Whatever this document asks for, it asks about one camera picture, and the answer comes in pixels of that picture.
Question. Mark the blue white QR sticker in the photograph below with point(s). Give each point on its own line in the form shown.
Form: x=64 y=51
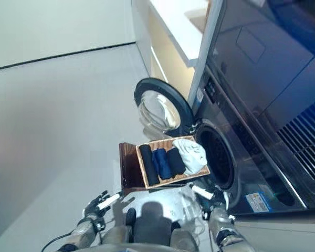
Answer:
x=200 y=96

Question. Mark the colourful energy label sticker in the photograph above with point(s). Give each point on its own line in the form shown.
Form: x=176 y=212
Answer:
x=256 y=202

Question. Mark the white counter cabinet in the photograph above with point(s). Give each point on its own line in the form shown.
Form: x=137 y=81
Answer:
x=173 y=34

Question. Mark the navy blue cloth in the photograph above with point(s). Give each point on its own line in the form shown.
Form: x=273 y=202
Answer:
x=162 y=164

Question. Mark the grey front-load washing machine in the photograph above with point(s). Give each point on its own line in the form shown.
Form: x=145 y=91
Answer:
x=252 y=168

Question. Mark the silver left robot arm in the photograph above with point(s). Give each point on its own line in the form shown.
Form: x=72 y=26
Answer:
x=81 y=231

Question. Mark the round glass washer door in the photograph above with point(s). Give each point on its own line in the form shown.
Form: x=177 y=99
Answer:
x=160 y=107

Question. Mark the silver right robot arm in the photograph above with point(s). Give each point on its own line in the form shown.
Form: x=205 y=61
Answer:
x=223 y=223

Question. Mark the short black cloth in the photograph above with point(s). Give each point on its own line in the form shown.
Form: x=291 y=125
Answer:
x=176 y=161

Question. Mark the rectangular wicker laundry basket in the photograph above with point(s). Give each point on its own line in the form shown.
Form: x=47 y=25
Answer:
x=149 y=182

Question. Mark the dark grey stacked dryer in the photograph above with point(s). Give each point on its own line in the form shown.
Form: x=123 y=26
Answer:
x=265 y=78

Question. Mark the light grey cloth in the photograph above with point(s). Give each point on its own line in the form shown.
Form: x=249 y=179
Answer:
x=191 y=157

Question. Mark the white cabinet side panel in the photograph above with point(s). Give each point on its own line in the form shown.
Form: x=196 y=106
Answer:
x=283 y=236

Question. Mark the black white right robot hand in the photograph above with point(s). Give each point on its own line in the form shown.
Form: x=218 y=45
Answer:
x=218 y=202

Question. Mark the long black rolled cloth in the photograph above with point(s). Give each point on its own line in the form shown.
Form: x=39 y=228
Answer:
x=148 y=164

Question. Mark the white vertical pillar panel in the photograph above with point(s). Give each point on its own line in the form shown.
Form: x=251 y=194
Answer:
x=202 y=57

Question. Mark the glossy brown wooden stool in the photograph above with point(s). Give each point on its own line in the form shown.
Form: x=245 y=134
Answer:
x=128 y=168

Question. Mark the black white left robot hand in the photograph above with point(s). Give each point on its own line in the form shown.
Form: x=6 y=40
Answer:
x=97 y=207

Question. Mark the silver right robot leg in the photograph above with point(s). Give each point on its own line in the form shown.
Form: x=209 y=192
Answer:
x=183 y=239

